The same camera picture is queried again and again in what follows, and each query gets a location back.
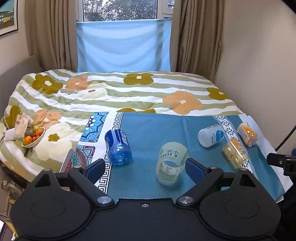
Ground floral striped quilt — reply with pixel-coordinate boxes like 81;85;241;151
1;69;241;181

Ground grey headboard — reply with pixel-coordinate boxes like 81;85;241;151
0;55;43;118

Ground left beige curtain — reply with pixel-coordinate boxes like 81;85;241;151
25;0;78;71

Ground bowl of fruit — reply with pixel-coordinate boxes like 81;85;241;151
22;126;46;149

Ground beige curtain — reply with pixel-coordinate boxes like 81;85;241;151
170;0;225;82
25;0;78;71

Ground blue patterned tablecloth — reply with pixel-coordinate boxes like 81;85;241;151
61;112;293;199

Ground white snack packet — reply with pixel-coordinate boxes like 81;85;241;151
15;113;30;138

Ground green label clear cup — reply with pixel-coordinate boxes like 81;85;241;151
156;142;190;186

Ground blue window cloth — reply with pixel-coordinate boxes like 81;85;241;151
76;19;171;73

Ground window with trees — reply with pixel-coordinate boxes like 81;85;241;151
76;0;175;22

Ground small orange label cup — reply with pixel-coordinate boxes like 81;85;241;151
237;123;258;147

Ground white plastic cup blue logo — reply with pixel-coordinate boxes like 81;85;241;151
198;125;225;148

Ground clear cup orange label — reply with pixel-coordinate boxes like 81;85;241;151
222;138;248;169

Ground framed wall picture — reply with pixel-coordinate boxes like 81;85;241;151
0;0;19;36

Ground right beige curtain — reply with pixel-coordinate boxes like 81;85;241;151
170;0;225;82

